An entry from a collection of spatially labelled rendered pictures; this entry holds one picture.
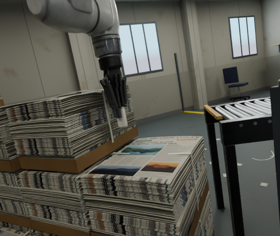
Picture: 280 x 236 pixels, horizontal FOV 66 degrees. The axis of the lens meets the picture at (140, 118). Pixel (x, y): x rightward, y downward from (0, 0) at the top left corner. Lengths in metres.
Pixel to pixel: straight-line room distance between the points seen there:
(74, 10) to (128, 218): 0.55
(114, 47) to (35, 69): 4.37
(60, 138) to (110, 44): 0.32
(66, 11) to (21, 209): 0.72
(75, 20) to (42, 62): 4.46
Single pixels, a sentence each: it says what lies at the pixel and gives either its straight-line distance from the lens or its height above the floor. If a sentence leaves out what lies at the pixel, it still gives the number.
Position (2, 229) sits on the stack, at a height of 0.60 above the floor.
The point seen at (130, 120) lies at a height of 0.91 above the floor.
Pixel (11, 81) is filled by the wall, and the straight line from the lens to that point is 5.02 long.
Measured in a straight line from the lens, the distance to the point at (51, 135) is 0.71.
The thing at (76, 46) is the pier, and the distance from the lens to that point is 4.91.
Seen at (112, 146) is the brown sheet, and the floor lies 0.85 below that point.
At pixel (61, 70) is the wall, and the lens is 5.04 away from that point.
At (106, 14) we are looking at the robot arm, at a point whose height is 1.27.
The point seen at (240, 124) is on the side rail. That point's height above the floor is 0.78.
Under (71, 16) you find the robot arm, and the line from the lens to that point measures 0.59.
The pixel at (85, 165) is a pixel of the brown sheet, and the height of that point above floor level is 0.85.
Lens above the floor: 1.07
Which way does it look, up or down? 10 degrees down
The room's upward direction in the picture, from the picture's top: 10 degrees counter-clockwise
